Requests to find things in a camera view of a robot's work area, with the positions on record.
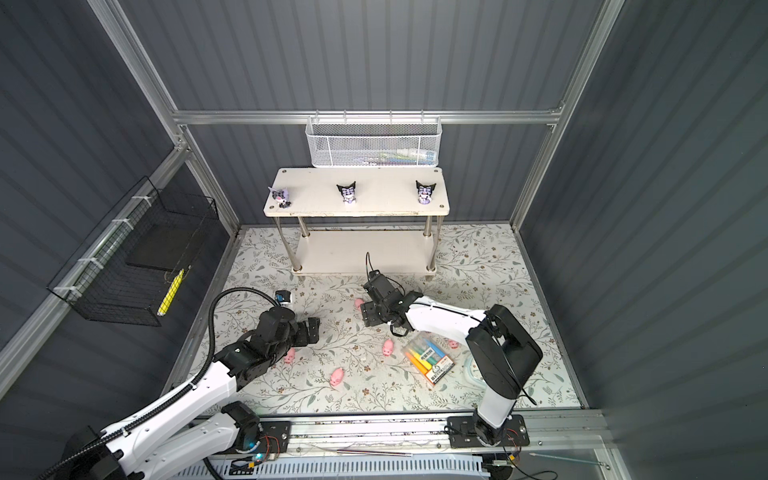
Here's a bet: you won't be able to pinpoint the black purple toy figure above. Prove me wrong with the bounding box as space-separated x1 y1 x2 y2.
336 181 356 205

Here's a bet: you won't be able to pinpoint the black purple toy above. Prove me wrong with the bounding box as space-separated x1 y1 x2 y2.
415 181 437 205

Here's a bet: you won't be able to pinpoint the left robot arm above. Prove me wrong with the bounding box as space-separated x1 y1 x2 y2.
40 298 320 479

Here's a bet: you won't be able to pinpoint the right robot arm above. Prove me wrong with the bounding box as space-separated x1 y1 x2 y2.
361 270 543 446

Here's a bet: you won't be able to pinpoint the white two-tier shelf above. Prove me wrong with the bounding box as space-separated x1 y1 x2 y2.
263 166 450 276

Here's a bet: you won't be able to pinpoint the pink pig toy bottom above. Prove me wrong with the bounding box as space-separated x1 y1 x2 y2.
329 367 345 387

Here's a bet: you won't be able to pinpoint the pack of coloured markers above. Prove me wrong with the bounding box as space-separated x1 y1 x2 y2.
403 335 455 386

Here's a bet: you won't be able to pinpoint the light blue alarm clock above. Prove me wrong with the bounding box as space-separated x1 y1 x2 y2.
464 359 485 388

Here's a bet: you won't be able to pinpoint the yellow marker in basket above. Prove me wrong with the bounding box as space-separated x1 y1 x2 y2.
156 269 186 317

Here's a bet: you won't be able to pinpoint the pens in white basket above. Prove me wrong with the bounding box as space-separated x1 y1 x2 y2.
353 148 439 167

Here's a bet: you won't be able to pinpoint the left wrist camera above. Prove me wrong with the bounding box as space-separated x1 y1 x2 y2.
275 290 293 308

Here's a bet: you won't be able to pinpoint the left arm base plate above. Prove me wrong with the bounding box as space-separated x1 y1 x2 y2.
233 421 292 455

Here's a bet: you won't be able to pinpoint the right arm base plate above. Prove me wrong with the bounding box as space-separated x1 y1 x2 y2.
444 415 530 449

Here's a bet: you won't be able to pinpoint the white mesh wall basket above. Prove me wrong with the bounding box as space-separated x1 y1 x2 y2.
305 118 443 168

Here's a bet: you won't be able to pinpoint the white vented cable duct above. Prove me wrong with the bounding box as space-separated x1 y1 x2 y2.
173 454 492 480

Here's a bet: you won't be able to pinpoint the black wire wall basket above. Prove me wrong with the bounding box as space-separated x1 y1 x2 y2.
48 181 218 327

